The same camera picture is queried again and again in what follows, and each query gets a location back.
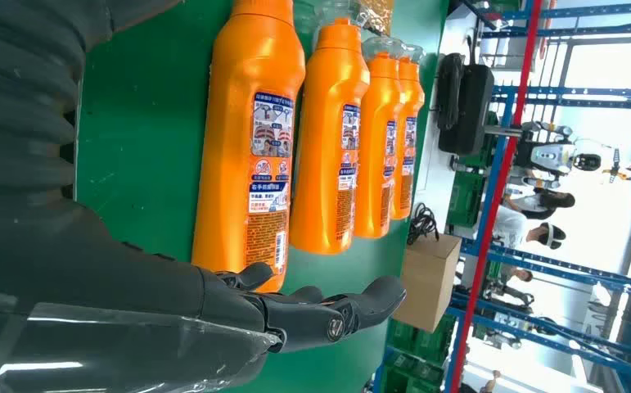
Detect brown cardboard box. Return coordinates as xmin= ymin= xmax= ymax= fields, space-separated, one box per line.
xmin=392 ymin=233 xmax=463 ymax=333

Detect white desk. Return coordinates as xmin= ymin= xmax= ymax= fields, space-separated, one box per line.
xmin=411 ymin=0 xmax=479 ymax=240

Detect black handheld controller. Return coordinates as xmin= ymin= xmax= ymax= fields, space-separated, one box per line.
xmin=435 ymin=52 xmax=466 ymax=133

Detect person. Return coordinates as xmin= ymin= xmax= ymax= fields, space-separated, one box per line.
xmin=502 ymin=187 xmax=576 ymax=221
xmin=491 ymin=205 xmax=568 ymax=251

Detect black carrying case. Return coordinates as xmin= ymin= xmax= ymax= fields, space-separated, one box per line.
xmin=438 ymin=64 xmax=496 ymax=157

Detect white humanoid robot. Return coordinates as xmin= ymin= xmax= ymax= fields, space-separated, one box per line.
xmin=512 ymin=121 xmax=603 ymax=188

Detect blue steel rack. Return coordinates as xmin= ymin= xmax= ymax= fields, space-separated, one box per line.
xmin=372 ymin=0 xmax=631 ymax=393

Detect black cable bundle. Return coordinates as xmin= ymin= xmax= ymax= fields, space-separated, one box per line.
xmin=406 ymin=202 xmax=440 ymax=246

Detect red steel post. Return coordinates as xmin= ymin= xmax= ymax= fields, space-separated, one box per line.
xmin=448 ymin=0 xmax=544 ymax=393

